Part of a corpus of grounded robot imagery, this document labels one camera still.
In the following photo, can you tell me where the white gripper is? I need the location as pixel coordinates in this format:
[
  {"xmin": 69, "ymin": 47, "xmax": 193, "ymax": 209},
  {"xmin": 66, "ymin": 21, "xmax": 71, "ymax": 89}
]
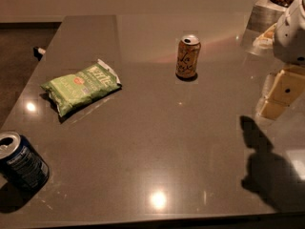
[{"xmin": 253, "ymin": 0, "xmax": 305, "ymax": 120}]

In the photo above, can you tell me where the orange LaCroix can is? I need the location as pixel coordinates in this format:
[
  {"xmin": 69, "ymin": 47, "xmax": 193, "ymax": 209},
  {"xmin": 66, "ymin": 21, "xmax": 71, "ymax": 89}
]
[{"xmin": 175, "ymin": 34, "xmax": 201, "ymax": 79}]

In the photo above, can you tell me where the blue pepsi can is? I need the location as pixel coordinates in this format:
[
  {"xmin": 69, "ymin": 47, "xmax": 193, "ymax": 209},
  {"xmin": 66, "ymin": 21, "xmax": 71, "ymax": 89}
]
[{"xmin": 0, "ymin": 132, "xmax": 50, "ymax": 192}]

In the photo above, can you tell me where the metal snack dispenser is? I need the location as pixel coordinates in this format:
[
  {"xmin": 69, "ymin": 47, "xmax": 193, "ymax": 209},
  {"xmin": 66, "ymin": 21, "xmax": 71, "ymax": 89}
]
[{"xmin": 246, "ymin": 0, "xmax": 294, "ymax": 32}]

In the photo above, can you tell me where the green chip bag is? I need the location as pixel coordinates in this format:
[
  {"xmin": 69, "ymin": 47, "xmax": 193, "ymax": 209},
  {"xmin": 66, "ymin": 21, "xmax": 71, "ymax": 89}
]
[{"xmin": 41, "ymin": 59, "xmax": 122, "ymax": 117}]

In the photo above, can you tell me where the small black white object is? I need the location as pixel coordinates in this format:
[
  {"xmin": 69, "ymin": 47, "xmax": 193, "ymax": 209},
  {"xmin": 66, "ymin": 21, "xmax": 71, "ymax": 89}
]
[{"xmin": 33, "ymin": 47, "xmax": 46, "ymax": 60}]

